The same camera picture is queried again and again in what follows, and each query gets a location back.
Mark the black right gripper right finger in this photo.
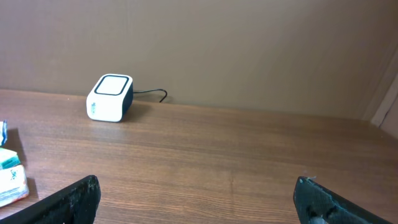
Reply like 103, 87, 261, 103
293, 176, 390, 224

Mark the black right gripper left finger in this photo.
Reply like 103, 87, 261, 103
1, 175, 101, 224

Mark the small orange box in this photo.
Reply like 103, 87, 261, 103
0, 165, 29, 207

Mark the small teal box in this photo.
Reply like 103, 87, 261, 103
0, 148, 21, 170

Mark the blue yellow snack bag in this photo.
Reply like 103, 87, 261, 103
0, 120, 7, 146

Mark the white barcode scanner box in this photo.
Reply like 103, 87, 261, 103
86, 73, 134, 123

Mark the black scanner cable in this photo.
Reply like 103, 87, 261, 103
132, 88, 169, 103

